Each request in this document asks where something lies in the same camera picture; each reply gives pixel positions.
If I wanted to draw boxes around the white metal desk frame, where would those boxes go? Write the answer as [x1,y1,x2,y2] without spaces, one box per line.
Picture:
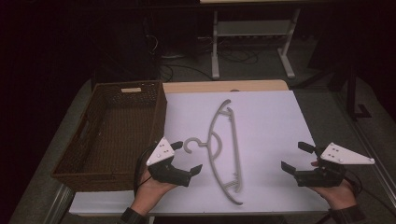
[211,7,302,81]

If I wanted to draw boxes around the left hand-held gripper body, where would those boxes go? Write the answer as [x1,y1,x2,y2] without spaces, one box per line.
[146,136,192,188]

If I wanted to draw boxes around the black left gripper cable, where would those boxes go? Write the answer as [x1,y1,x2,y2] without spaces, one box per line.
[133,145,156,198]

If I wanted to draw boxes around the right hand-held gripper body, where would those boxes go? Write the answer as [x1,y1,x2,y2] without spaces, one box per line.
[293,142,375,189]

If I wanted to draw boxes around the grey plastic clothes hanger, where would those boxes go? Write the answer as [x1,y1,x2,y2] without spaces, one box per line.
[183,98,244,206]

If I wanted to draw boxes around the black metal stand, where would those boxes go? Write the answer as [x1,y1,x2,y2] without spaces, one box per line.
[346,62,373,120]

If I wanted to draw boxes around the person's left hand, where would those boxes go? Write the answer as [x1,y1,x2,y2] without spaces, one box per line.
[130,164,178,217]

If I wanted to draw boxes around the black left wristband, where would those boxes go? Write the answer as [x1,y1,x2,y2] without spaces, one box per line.
[120,206,148,224]

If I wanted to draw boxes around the person's right hand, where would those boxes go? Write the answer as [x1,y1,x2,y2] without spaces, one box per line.
[307,160,358,212]

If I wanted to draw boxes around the brown woven basket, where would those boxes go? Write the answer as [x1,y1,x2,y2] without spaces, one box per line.
[50,80,168,193]

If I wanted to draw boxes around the white board mat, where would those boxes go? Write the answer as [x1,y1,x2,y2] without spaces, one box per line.
[68,90,331,216]

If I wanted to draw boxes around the aluminium rail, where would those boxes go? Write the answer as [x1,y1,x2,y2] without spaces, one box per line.
[334,92,396,206]
[43,184,76,224]

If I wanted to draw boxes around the black wristband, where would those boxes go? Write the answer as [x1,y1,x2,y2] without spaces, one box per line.
[120,206,148,224]
[329,203,367,224]

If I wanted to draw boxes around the black right wristband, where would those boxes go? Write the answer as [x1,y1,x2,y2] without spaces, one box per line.
[329,203,367,224]

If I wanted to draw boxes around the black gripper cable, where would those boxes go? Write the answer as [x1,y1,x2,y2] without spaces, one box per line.
[344,169,396,216]
[133,145,156,198]

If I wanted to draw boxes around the black floor cables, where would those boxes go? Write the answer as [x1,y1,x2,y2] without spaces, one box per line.
[143,18,260,82]

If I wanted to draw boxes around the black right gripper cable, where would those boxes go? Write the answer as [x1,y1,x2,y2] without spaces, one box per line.
[344,169,396,216]

